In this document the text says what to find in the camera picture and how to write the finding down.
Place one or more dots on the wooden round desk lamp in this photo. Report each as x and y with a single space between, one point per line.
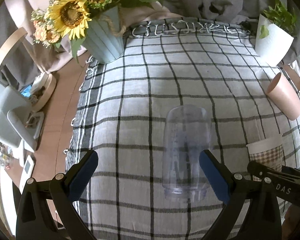
17 53

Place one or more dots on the white mini projector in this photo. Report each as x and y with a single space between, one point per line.
19 125

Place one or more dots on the light blue ribbed vase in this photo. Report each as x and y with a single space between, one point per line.
103 37

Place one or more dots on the pink plastic cup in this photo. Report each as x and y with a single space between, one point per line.
284 96

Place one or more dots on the sunflower bouquet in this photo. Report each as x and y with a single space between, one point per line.
71 18

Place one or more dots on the clear plastic cup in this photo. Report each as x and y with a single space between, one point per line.
187 133

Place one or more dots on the green potted plant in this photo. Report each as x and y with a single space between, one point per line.
280 16

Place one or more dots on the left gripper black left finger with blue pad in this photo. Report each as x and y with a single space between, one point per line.
46 208

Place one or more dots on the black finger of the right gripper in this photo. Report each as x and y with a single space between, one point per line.
286 182

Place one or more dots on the checked paper cup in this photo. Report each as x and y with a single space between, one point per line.
268 152

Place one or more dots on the white plant pot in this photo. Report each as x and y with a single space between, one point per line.
272 42

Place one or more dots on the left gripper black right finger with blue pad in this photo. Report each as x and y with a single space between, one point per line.
262 220

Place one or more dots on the white remote control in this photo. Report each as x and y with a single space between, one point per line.
27 172

